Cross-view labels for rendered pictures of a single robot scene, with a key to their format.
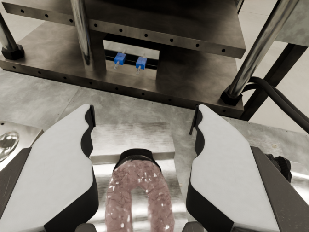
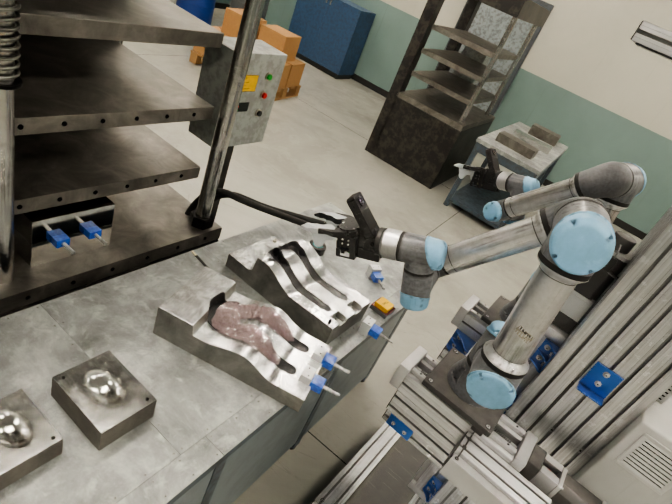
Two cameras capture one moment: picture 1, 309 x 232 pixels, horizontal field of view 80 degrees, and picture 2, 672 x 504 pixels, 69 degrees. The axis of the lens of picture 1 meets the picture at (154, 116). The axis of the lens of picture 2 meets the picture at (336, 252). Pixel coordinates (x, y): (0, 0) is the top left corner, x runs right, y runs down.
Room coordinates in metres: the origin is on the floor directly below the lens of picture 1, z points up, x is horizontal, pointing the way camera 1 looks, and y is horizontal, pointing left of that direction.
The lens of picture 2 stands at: (-0.38, 1.02, 1.95)
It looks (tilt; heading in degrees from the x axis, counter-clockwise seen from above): 31 degrees down; 290
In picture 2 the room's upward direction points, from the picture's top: 24 degrees clockwise
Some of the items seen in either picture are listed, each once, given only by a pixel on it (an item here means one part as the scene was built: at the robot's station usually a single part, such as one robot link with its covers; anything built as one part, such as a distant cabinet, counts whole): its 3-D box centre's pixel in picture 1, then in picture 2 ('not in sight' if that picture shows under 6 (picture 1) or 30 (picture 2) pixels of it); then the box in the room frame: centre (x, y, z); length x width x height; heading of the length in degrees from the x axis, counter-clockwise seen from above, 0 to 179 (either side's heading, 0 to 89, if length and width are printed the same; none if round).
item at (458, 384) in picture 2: not in sight; (479, 375); (-0.49, -0.20, 1.09); 0.15 x 0.15 x 0.10
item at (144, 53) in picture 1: (142, 37); (32, 194); (1.03, 0.15, 0.87); 0.50 x 0.27 x 0.17; 177
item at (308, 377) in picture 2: not in sight; (320, 385); (-0.14, -0.01, 0.86); 0.13 x 0.05 x 0.05; 14
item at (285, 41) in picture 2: not in sight; (252, 50); (3.63, -4.21, 0.37); 1.20 x 0.82 x 0.74; 7
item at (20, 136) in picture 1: (6, 154); (104, 397); (0.23, 0.45, 0.84); 0.20 x 0.15 x 0.07; 177
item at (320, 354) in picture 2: not in sight; (331, 362); (-0.11, -0.11, 0.86); 0.13 x 0.05 x 0.05; 14
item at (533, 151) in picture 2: not in sight; (512, 168); (0.16, -4.94, 0.46); 1.90 x 0.70 x 0.92; 89
